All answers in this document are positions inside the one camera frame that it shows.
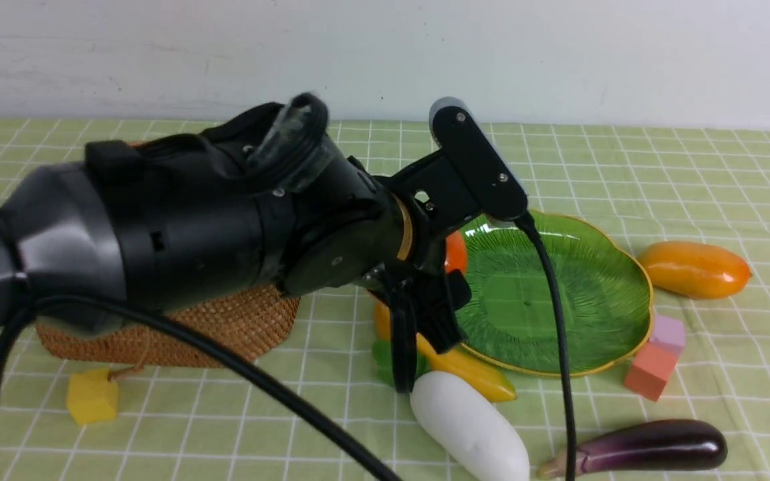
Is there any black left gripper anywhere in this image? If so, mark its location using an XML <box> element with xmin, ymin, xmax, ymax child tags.
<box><xmin>358</xmin><ymin>150</ymin><xmax>482</xmax><ymax>393</ymax></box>

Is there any orange toy persimmon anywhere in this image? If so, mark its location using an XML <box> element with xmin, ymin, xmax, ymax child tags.
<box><xmin>444</xmin><ymin>230</ymin><xmax>468</xmax><ymax>276</ymax></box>

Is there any yellow toy banana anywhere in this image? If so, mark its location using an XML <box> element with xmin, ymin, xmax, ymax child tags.
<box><xmin>372</xmin><ymin>301</ymin><xmax>517</xmax><ymax>403</ymax></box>

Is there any white toy radish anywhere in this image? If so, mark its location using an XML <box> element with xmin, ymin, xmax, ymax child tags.
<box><xmin>408</xmin><ymin>371</ymin><xmax>531</xmax><ymax>480</ymax></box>

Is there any orange toy mango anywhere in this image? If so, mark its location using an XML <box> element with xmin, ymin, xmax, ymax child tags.
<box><xmin>636</xmin><ymin>240</ymin><xmax>753</xmax><ymax>299</ymax></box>

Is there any purple toy eggplant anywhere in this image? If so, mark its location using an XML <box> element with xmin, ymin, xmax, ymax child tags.
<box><xmin>574</xmin><ymin>418</ymin><xmax>729</xmax><ymax>477</ymax></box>

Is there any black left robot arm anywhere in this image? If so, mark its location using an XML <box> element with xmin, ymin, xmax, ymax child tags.
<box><xmin>0</xmin><ymin>92</ymin><xmax>500</xmax><ymax>393</ymax></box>

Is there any green leaf-shaped glass plate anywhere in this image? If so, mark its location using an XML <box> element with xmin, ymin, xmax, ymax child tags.
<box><xmin>456</xmin><ymin>210</ymin><xmax>654</xmax><ymax>377</ymax></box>

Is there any woven wicker basket green lining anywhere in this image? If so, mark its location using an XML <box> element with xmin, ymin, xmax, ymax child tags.
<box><xmin>35</xmin><ymin>284</ymin><xmax>301</xmax><ymax>369</ymax></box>

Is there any coral red foam cube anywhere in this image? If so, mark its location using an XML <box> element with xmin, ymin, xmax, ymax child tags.
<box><xmin>623</xmin><ymin>342</ymin><xmax>679</xmax><ymax>402</ymax></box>

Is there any pink foam cube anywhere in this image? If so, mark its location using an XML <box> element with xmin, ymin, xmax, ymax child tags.
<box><xmin>650</xmin><ymin>315</ymin><xmax>686</xmax><ymax>357</ymax></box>

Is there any yellow foam cube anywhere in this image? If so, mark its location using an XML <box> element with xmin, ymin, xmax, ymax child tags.
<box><xmin>66</xmin><ymin>368</ymin><xmax>120</xmax><ymax>426</ymax></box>

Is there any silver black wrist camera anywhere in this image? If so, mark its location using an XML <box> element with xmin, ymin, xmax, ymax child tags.
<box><xmin>428</xmin><ymin>96</ymin><xmax>528</xmax><ymax>224</ymax></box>

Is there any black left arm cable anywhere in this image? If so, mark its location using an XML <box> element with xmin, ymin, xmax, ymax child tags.
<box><xmin>0</xmin><ymin>212</ymin><xmax>578</xmax><ymax>481</ymax></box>

